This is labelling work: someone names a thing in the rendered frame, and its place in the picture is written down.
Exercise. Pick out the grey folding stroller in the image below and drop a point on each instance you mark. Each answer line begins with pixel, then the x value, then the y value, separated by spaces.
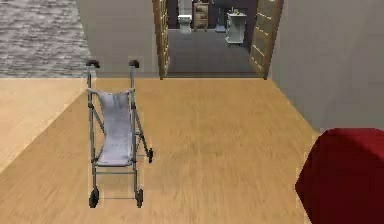
pixel 116 133

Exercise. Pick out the white toilet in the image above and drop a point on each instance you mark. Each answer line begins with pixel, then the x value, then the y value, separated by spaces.
pixel 185 20

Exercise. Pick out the wooden chest of drawers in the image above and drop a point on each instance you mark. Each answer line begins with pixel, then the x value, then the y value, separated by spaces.
pixel 201 15

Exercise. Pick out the red armchair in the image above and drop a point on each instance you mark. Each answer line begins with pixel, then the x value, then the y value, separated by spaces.
pixel 346 176

